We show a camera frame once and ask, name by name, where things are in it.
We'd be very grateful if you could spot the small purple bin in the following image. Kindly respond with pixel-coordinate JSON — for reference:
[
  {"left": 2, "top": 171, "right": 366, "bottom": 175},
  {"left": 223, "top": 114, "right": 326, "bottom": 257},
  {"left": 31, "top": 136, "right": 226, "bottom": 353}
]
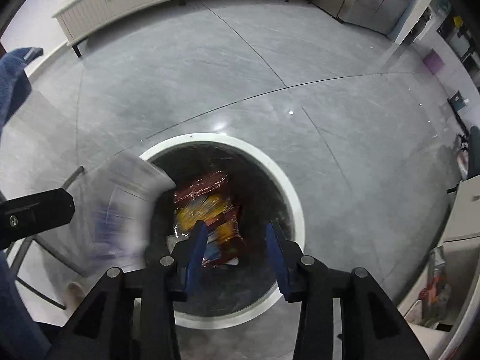
[{"left": 423, "top": 49, "right": 445, "bottom": 75}]

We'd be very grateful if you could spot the white round trash bin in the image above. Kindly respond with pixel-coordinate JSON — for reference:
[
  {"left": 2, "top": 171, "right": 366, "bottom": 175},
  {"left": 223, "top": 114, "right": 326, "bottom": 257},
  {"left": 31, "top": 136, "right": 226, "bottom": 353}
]
[{"left": 140, "top": 133, "right": 306, "bottom": 330}]

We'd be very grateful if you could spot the blue white snack bag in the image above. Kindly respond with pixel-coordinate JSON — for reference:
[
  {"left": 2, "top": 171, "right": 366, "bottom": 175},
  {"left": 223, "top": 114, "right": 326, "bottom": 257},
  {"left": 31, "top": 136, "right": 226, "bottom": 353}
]
[{"left": 86, "top": 151, "right": 176, "bottom": 271}]

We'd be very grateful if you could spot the blue towel table cover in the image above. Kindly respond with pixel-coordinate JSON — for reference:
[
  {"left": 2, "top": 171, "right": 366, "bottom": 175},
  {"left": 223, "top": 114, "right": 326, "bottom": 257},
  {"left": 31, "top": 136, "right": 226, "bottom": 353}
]
[{"left": 1, "top": 47, "right": 50, "bottom": 359}]

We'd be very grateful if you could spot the red yellow snack bag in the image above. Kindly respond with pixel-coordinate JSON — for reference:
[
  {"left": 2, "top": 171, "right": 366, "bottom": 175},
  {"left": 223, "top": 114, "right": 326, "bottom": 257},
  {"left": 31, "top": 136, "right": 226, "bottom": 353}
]
[{"left": 173, "top": 171, "right": 247, "bottom": 267}]

